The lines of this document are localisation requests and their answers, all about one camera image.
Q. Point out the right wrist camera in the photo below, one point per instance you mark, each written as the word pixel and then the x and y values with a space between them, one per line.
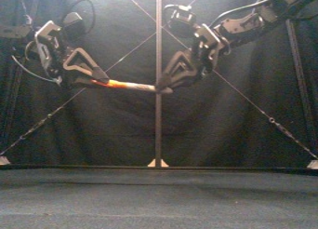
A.
pixel 181 21

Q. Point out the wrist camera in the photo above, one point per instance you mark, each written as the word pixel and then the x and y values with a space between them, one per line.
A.
pixel 73 24
pixel 181 21

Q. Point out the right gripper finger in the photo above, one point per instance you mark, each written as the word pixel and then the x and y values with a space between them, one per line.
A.
pixel 165 80

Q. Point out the grey marker pen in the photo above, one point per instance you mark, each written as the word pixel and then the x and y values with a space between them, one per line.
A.
pixel 132 86

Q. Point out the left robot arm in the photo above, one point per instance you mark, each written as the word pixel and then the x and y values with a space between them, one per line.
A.
pixel 12 31

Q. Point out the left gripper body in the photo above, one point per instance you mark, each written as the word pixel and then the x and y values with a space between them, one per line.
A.
pixel 50 52

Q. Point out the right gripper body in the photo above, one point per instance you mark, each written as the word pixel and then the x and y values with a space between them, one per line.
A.
pixel 208 46

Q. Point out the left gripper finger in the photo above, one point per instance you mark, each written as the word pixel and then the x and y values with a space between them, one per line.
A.
pixel 82 82
pixel 99 74

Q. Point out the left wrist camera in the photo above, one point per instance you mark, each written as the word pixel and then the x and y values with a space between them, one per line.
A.
pixel 73 24

